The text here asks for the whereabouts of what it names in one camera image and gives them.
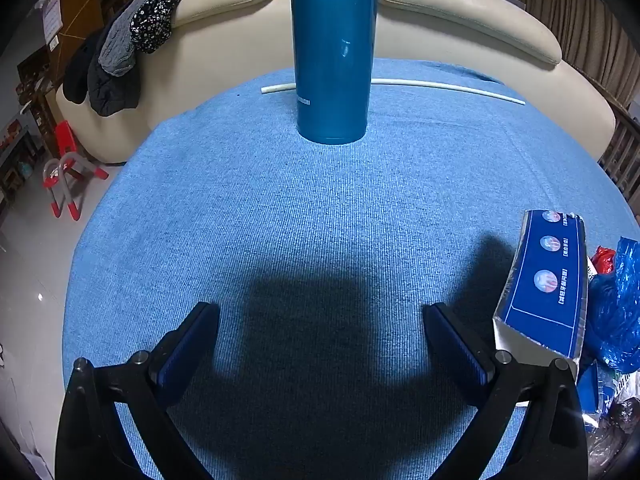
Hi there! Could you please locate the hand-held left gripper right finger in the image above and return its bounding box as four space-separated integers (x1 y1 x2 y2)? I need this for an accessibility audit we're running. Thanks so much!
422 302 588 480

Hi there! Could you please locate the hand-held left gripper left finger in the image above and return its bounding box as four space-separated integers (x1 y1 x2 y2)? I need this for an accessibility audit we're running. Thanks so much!
54 301 222 480

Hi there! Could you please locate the blue carton box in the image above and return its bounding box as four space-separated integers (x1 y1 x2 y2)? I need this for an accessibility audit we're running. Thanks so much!
492 209 587 381

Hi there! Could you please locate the blue plastic bag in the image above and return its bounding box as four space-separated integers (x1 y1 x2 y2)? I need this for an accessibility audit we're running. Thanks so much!
586 236 640 375

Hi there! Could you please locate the clear ribbed plastic cup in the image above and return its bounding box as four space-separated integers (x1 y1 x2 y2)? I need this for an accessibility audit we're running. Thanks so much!
582 385 638 478

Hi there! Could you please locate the red plastic bag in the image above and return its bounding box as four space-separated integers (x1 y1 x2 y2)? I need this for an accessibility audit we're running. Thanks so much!
590 246 617 275

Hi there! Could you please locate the blue tablecloth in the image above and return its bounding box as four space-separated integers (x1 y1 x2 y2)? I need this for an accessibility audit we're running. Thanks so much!
62 57 640 480

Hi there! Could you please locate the red plastic stool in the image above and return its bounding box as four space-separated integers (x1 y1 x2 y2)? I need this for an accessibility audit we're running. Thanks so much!
54 121 78 158

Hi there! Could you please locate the wooden baby crib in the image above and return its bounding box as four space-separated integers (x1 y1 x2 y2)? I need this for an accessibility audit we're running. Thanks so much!
597 102 640 211

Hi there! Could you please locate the thin white plastic tube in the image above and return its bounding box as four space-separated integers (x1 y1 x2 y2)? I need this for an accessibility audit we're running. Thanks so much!
261 78 527 106

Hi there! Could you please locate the cluttered wooden shelf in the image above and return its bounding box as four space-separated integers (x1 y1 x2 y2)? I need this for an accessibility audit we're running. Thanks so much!
0 60 56 201

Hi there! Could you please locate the grey knitted garment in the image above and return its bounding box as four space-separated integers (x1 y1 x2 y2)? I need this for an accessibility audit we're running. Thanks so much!
97 7 138 78

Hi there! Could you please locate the teal insulated bottle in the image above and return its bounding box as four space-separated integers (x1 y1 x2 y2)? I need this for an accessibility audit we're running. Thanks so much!
290 0 378 145

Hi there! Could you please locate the black white floral cloth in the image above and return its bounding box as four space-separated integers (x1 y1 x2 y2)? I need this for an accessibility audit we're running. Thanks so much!
130 0 293 55

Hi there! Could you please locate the cream leather sofa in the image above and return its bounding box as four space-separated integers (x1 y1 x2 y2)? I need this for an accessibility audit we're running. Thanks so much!
54 0 617 165

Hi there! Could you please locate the brown curtain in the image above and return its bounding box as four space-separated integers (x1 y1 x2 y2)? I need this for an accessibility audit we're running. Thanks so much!
515 0 640 111

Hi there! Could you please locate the white wall paper sheet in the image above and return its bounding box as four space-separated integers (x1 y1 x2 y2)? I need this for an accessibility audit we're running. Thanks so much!
42 0 66 43

